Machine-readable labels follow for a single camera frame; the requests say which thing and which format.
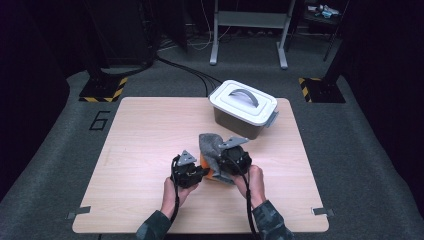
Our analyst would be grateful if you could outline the grey transparent storage box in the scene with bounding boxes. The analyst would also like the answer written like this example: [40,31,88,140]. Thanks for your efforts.
[212,106,280,141]

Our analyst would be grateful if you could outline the cluttered dark shelf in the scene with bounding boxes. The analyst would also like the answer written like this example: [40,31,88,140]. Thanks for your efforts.
[303,2,342,22]

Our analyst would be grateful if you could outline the black floor cables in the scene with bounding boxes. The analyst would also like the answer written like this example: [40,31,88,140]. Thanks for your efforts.
[155,55,224,98]

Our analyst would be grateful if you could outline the right hand-held gripper cable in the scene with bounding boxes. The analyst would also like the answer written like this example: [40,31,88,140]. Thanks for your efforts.
[229,159,262,240]

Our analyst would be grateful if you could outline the grey towel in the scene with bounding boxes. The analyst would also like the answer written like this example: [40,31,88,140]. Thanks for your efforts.
[198,132,236,185]

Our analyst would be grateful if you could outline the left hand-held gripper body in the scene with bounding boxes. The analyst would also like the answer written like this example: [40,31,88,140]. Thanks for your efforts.
[170,149,202,190]

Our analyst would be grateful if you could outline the grey tape piece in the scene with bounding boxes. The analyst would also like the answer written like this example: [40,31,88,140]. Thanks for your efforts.
[66,205,92,221]
[311,206,335,218]

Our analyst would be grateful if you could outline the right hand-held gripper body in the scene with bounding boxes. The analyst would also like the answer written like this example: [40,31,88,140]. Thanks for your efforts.
[218,135,253,176]

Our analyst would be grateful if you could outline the grey metal stand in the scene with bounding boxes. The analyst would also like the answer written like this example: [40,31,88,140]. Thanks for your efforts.
[209,0,297,71]

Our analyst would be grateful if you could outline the person's right hand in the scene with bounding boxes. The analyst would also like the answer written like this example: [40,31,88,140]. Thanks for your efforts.
[232,165,267,210]

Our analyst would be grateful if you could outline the black striped stand base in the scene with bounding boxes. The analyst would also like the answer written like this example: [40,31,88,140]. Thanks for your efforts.
[298,76,347,104]
[78,76,129,104]

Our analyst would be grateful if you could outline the dark cabinet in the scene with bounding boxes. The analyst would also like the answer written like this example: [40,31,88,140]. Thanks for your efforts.
[82,0,158,68]

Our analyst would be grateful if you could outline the white lid with grey handle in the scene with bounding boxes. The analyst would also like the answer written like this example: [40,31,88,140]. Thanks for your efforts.
[208,79,279,128]

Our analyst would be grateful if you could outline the white cable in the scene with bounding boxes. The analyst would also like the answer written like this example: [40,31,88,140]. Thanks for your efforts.
[185,0,232,52]

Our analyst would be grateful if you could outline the person's left hand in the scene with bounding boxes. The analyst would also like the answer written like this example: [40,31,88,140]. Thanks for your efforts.
[160,176,200,220]

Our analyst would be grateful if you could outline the orange plush toy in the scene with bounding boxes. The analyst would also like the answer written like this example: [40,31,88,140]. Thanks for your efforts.
[199,153,231,185]

